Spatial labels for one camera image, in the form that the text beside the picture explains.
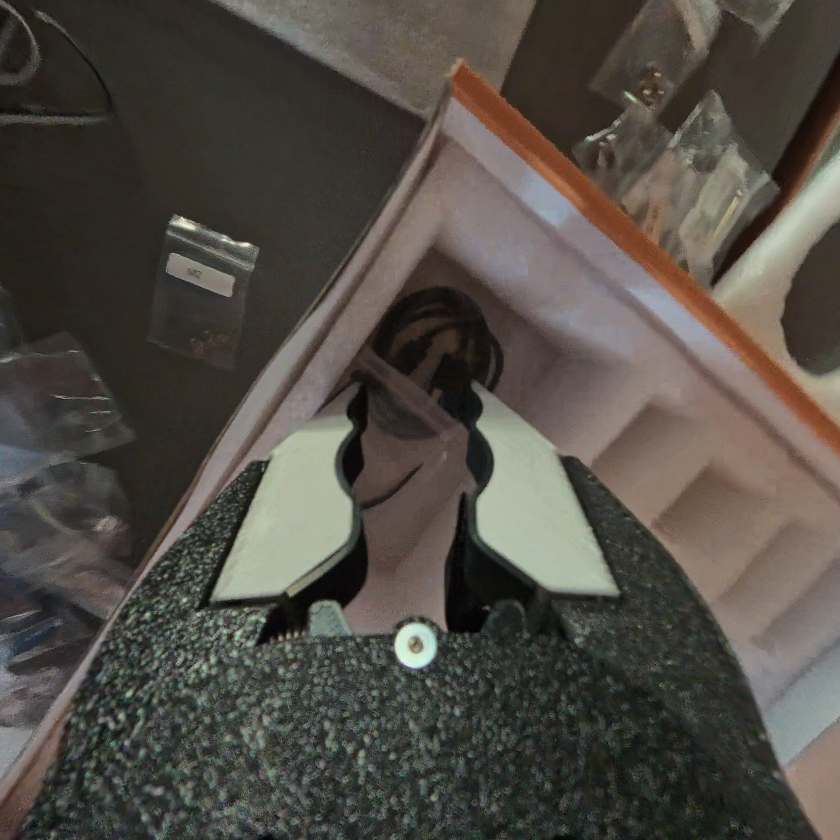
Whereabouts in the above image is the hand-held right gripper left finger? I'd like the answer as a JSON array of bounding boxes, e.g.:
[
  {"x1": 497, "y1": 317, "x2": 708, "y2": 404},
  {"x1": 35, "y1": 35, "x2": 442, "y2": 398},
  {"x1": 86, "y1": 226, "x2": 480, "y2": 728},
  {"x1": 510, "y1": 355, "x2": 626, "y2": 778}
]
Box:
[{"x1": 210, "y1": 387, "x2": 370, "y2": 604}]

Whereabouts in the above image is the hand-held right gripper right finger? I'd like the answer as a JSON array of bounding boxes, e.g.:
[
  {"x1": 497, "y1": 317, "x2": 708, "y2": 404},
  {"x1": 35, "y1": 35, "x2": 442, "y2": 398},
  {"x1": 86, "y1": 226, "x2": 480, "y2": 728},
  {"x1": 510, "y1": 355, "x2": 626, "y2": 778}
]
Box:
[{"x1": 446, "y1": 392, "x2": 621, "y2": 632}]

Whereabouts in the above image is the black power adapter with cable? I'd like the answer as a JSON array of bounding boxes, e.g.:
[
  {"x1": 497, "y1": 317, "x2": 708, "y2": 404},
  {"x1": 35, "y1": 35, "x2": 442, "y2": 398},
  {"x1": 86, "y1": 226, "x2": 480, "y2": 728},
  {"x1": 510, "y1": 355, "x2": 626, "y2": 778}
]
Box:
[{"x1": 346, "y1": 285, "x2": 506, "y2": 511}]

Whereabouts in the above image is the cardboard box with foam insert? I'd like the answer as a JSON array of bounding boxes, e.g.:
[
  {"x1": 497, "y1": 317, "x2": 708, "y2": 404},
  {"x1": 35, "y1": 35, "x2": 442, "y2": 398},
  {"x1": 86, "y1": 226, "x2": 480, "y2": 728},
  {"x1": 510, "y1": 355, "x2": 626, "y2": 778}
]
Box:
[{"x1": 0, "y1": 59, "x2": 840, "y2": 840}]

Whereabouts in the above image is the grey desk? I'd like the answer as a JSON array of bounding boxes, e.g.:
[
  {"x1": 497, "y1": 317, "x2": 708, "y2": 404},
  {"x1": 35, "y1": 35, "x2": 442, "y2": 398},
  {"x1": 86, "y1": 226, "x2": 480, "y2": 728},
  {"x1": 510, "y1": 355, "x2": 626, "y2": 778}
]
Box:
[{"x1": 0, "y1": 0, "x2": 840, "y2": 592}]

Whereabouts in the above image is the small labelled zip bag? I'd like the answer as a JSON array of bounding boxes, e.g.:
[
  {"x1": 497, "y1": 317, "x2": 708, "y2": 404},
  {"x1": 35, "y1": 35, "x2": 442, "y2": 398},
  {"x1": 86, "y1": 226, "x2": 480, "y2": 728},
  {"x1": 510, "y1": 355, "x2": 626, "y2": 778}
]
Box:
[{"x1": 147, "y1": 214, "x2": 261, "y2": 370}]

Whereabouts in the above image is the pile of clear plastic bags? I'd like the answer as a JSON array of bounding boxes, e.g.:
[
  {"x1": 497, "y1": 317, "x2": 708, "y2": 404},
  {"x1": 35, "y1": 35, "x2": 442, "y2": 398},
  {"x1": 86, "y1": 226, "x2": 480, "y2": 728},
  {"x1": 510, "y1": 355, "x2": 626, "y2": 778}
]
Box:
[
  {"x1": 571, "y1": 0, "x2": 796, "y2": 290},
  {"x1": 0, "y1": 331, "x2": 140, "y2": 731}
]

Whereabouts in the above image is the white foam piece with hole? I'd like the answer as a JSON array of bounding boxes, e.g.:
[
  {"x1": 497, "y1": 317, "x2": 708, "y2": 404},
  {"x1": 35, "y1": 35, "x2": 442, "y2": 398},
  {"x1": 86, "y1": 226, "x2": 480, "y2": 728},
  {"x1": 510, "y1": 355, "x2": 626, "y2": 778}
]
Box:
[{"x1": 712, "y1": 157, "x2": 840, "y2": 378}]

